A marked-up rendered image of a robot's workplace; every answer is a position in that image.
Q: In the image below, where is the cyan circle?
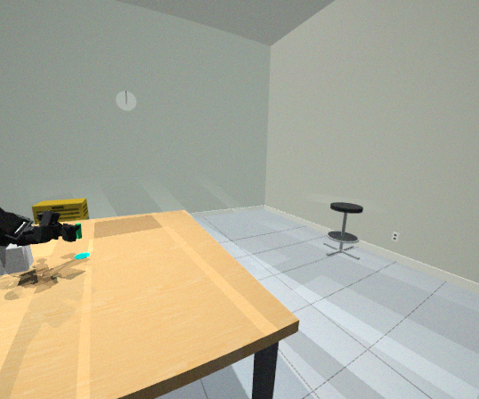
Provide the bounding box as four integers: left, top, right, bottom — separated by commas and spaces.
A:
75, 252, 90, 259

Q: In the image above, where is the green rectangular post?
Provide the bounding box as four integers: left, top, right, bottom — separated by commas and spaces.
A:
75, 223, 82, 239

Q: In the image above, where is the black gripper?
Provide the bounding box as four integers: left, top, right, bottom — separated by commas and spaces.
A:
52, 222, 80, 242

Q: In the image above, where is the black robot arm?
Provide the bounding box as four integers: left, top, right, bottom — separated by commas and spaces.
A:
0, 208, 61, 246

